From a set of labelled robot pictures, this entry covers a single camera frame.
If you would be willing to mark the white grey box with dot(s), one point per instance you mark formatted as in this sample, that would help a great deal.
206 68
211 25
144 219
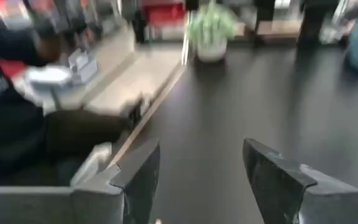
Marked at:
82 66

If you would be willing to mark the green potted plant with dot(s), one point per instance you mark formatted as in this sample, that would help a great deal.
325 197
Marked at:
211 31

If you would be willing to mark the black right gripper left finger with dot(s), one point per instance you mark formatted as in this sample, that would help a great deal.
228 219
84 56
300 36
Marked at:
135 186

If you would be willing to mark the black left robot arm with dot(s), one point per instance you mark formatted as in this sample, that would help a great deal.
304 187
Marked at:
314 21

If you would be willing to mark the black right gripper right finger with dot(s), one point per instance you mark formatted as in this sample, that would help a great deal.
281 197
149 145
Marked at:
278 186

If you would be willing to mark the person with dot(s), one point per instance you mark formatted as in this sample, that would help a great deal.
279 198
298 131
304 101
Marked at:
8 124

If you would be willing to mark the red storage box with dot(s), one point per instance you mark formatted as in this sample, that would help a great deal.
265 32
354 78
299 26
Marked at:
163 12

